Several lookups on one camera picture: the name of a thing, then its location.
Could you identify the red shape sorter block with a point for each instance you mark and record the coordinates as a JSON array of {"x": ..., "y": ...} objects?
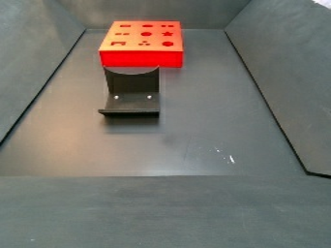
[{"x": 139, "y": 43}]

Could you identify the black curved holder stand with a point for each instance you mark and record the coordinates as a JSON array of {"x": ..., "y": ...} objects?
[{"x": 134, "y": 92}]

